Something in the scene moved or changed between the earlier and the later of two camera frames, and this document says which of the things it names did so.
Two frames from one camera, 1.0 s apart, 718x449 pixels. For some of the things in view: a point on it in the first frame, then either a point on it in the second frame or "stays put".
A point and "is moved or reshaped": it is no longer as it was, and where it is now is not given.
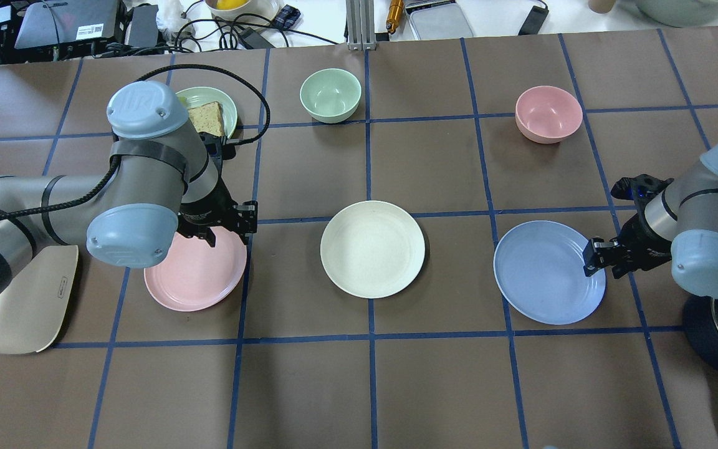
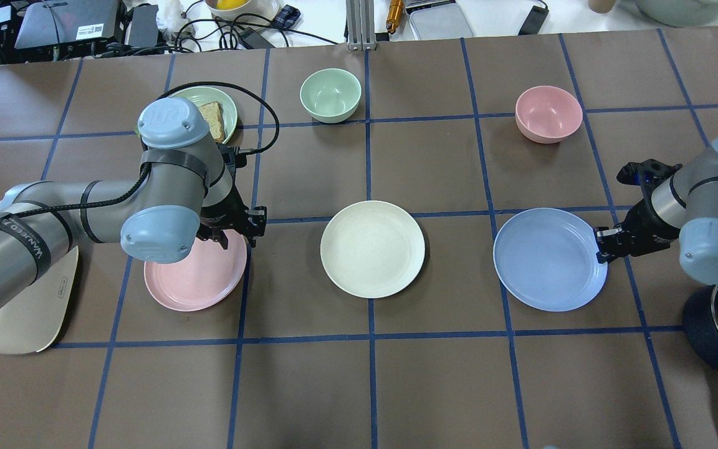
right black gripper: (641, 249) to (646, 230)
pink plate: (193, 276) stays put
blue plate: (540, 270) is moved or reshaped
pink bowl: (547, 115) stays put
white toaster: (29, 310) stays put
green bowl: (330, 95) stays put
